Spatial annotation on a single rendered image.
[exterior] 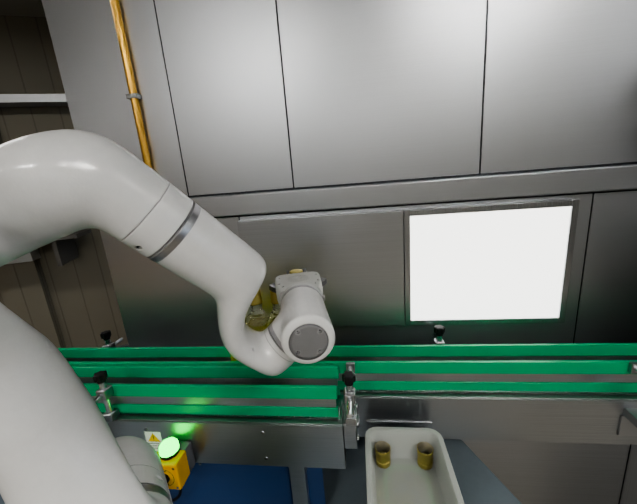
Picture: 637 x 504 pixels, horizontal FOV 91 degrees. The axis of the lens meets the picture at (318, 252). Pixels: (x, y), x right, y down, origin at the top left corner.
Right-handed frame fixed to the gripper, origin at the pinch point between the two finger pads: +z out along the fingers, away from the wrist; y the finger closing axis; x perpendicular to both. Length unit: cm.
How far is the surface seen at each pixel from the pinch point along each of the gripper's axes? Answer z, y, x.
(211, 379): 1.6, 25.2, 26.3
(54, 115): 233, 182, -89
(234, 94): 20, 11, -47
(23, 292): 215, 235, 56
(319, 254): 12.2, -7.4, -2.0
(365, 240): 9.0, -20.3, -5.4
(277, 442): -12.2, 8.8, 36.2
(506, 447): 2, -62, 67
